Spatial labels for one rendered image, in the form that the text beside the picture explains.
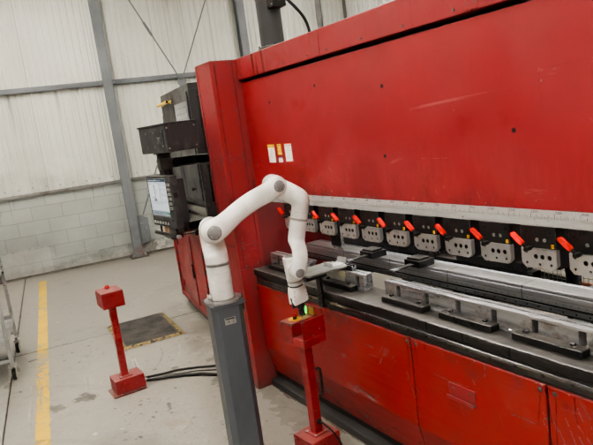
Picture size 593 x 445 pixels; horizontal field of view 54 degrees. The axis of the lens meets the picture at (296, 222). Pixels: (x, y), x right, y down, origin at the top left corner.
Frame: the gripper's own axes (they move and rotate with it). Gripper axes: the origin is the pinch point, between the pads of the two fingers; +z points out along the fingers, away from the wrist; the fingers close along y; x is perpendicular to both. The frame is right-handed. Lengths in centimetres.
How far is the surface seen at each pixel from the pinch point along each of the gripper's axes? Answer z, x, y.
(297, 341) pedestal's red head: 14.4, -0.3, 6.3
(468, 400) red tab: 29, 92, -11
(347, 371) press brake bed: 44.6, 2.1, -20.6
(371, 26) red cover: -134, 45, -41
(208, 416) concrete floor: 83, -95, 26
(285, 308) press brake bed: 21, -60, -30
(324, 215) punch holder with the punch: -41, -16, -41
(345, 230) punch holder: -34, 3, -38
